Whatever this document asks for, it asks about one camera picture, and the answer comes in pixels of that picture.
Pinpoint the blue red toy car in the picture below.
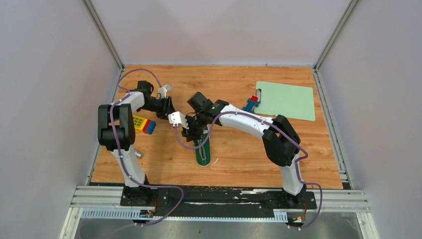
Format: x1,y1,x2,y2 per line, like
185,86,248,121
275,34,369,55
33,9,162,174
242,96,260,113

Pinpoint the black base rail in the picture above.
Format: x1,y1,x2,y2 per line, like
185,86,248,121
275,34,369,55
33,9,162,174
71,183,372,223

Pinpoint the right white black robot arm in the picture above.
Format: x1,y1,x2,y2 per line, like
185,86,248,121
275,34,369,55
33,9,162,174
169,92,307,208

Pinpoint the green canvas sneaker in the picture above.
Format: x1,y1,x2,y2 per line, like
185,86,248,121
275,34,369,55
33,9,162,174
193,134,211,167

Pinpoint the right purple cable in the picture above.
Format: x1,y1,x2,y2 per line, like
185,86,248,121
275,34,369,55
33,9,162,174
174,111,324,231

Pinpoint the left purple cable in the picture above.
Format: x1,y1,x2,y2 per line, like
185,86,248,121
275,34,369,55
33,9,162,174
79,68,185,239

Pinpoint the blue yellow toy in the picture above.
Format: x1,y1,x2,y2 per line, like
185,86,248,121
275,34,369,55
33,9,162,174
133,116,157,135

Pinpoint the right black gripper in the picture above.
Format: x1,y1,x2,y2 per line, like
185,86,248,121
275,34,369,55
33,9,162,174
181,111,209,141

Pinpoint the silver microphone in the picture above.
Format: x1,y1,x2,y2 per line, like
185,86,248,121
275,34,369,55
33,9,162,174
135,150,143,159

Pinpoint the light green clipboard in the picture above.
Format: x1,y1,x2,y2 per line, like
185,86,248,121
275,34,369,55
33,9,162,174
254,81,316,121

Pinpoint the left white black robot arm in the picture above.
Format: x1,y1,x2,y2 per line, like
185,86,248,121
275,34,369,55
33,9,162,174
98,81,175,206

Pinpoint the purple cable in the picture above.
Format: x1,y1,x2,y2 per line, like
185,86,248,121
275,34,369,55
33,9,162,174
174,111,324,231
79,68,185,239

